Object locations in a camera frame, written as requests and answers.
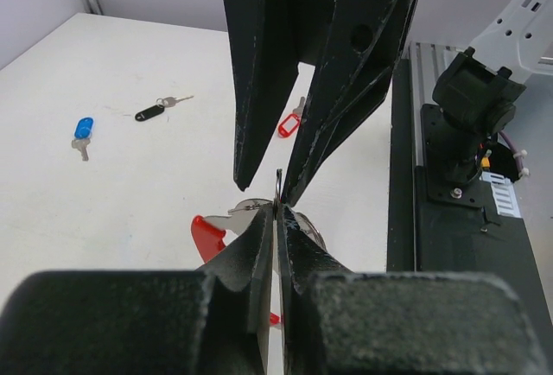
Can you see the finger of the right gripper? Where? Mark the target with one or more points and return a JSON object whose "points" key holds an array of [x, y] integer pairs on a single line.
{"points": [[268, 40], [364, 42]]}

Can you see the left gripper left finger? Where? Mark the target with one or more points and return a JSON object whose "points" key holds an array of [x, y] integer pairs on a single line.
{"points": [[212, 320]]}

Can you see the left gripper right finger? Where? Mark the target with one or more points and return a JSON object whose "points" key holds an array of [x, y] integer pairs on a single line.
{"points": [[336, 321]]}

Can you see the red handled keyring organizer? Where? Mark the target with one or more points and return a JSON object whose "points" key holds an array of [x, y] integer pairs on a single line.
{"points": [[208, 232]]}

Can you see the blue tag key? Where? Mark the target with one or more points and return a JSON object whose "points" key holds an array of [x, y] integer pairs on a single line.
{"points": [[82, 137]]}

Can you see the red tag key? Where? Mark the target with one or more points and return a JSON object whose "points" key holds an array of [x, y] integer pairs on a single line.
{"points": [[292, 122]]}

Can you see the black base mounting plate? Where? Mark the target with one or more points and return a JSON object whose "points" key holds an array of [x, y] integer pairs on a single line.
{"points": [[424, 235]]}

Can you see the black tag key right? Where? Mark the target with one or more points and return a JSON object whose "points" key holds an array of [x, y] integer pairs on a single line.
{"points": [[159, 108]]}

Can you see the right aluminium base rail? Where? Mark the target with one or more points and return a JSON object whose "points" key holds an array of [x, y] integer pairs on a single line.
{"points": [[427, 63]]}

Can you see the right white cable duct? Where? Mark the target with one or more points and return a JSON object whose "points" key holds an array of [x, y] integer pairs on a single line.
{"points": [[504, 195]]}

